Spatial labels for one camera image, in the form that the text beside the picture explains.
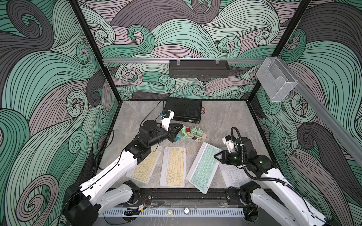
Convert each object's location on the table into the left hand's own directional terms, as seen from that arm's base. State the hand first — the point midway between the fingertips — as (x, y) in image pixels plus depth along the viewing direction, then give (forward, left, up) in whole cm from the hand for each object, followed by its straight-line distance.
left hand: (182, 124), depth 68 cm
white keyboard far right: (-16, -31, -29) cm, 46 cm away
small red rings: (+36, -18, -30) cm, 50 cm away
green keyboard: (-14, -13, -22) cm, 29 cm away
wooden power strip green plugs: (+9, -10, -25) cm, 28 cm away
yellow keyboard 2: (-14, +5, -29) cm, 33 cm away
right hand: (-10, -18, -17) cm, 27 cm away
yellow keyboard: (-14, +23, -30) cm, 40 cm away
